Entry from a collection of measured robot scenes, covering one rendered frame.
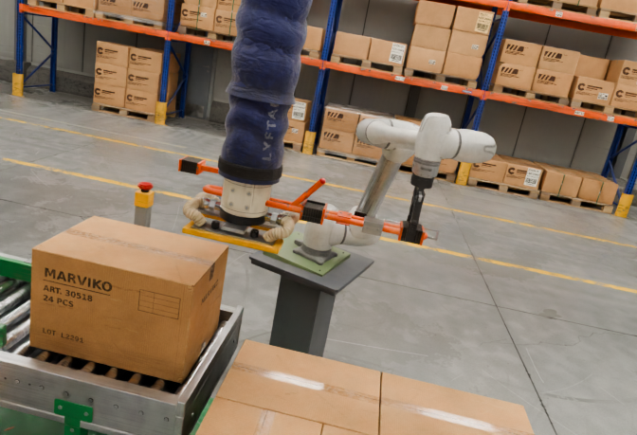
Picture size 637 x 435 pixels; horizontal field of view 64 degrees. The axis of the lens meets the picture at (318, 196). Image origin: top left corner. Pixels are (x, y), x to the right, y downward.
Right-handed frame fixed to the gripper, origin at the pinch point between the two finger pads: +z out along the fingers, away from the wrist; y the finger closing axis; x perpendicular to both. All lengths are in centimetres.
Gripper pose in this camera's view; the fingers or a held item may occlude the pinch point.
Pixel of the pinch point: (409, 230)
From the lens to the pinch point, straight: 183.7
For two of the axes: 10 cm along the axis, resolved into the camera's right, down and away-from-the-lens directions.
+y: -1.4, 2.5, -9.6
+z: -1.8, 9.5, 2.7
